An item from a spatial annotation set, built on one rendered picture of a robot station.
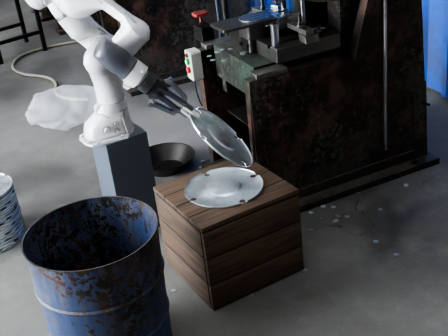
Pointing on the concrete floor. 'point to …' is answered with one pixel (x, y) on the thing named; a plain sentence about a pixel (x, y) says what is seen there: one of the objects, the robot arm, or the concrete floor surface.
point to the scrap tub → (99, 269)
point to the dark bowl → (170, 158)
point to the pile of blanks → (11, 221)
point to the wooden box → (231, 237)
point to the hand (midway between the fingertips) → (190, 113)
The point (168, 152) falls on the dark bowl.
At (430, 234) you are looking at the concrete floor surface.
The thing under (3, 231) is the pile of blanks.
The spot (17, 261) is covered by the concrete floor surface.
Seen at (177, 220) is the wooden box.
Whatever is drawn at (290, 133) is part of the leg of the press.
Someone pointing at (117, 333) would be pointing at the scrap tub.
